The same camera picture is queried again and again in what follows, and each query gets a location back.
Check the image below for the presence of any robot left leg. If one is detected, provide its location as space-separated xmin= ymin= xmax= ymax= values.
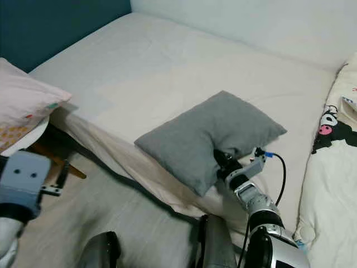
xmin=78 ymin=231 xmax=122 ymax=268

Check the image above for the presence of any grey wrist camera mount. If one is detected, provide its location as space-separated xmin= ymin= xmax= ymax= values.
xmin=0 ymin=150 xmax=52 ymax=207
xmin=233 ymin=150 xmax=268 ymax=188

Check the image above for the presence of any white chair with wooden legs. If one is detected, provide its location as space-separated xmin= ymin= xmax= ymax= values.
xmin=0 ymin=116 xmax=88 ymax=180

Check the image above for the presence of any robot right leg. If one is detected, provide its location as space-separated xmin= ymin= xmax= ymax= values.
xmin=195 ymin=214 xmax=239 ymax=268

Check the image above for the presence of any cream cartoon print blanket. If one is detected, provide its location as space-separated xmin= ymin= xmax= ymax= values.
xmin=293 ymin=53 xmax=357 ymax=268

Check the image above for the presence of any robot leg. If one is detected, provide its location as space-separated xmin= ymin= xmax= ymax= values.
xmin=78 ymin=231 xmax=122 ymax=268
xmin=195 ymin=214 xmax=239 ymax=268

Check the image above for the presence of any grey pillow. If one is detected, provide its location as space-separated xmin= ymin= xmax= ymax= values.
xmin=134 ymin=90 xmax=288 ymax=197

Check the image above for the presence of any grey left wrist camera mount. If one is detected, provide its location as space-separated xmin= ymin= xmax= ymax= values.
xmin=0 ymin=150 xmax=52 ymax=207

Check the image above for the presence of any bed with cream sheet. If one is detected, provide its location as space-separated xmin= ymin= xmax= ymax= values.
xmin=28 ymin=12 xmax=357 ymax=249

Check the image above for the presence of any pink pillow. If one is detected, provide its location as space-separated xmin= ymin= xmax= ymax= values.
xmin=0 ymin=58 xmax=73 ymax=152

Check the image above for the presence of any black cable with blue plug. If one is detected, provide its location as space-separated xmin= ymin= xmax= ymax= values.
xmin=238 ymin=149 xmax=287 ymax=268

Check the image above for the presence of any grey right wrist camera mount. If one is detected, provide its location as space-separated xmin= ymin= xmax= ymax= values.
xmin=233 ymin=150 xmax=268 ymax=188

